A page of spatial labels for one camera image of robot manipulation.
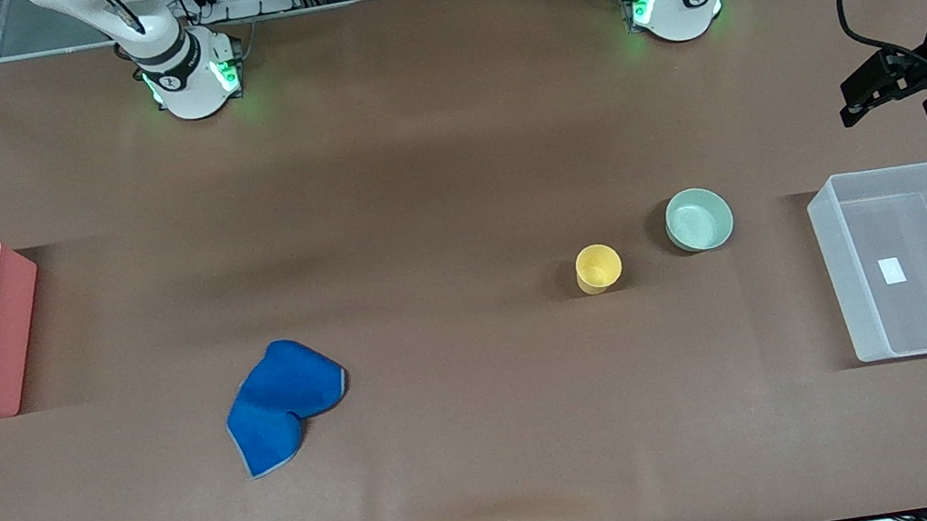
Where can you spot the white label sticker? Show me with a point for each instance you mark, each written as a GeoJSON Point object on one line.
{"type": "Point", "coordinates": [891, 270]}

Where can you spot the blue cloth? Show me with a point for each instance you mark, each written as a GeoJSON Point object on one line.
{"type": "Point", "coordinates": [277, 399]}

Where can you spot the light green bowl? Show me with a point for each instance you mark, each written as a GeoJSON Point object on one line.
{"type": "Point", "coordinates": [699, 219]}

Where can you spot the brown table mat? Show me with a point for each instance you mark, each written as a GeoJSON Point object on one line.
{"type": "Point", "coordinates": [455, 206]}

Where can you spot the yellow cup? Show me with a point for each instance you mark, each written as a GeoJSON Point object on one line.
{"type": "Point", "coordinates": [598, 268]}

